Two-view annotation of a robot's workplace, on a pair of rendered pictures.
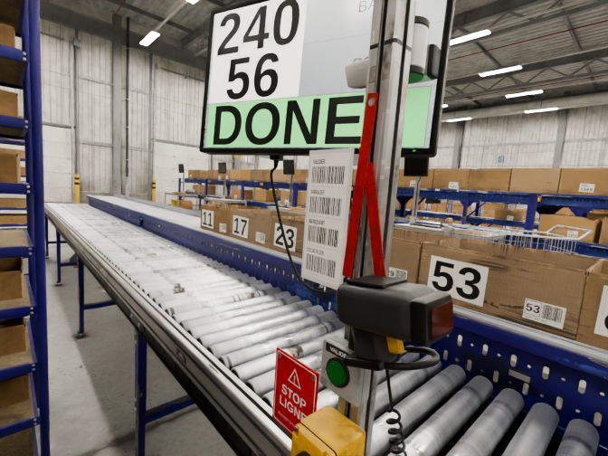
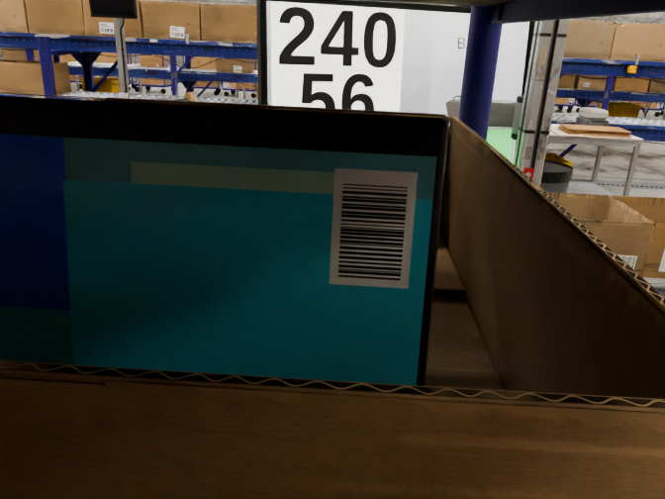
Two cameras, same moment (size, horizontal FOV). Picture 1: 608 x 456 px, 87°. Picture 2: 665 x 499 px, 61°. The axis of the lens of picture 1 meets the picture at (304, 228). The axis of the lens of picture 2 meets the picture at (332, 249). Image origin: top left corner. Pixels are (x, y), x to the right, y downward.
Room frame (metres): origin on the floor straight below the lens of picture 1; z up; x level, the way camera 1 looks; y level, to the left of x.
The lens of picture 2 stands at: (0.01, 0.80, 1.50)
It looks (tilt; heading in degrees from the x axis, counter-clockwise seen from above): 21 degrees down; 314
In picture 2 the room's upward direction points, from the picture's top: 3 degrees clockwise
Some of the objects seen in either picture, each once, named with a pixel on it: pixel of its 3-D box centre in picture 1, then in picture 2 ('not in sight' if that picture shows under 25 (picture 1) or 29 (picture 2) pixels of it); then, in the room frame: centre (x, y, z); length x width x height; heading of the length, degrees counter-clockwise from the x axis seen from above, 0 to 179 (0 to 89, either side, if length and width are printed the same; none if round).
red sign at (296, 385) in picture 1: (307, 406); not in sight; (0.46, -0.02, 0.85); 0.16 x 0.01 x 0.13; 43
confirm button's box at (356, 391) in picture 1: (344, 368); not in sight; (0.40, -0.07, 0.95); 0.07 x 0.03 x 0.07; 43
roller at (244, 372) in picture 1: (308, 349); not in sight; (0.88, -0.04, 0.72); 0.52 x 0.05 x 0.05; 133
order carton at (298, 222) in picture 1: (318, 237); not in sight; (1.52, -0.07, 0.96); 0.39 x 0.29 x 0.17; 43
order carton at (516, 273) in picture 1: (503, 278); not in sight; (0.94, -0.61, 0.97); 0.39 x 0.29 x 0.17; 43
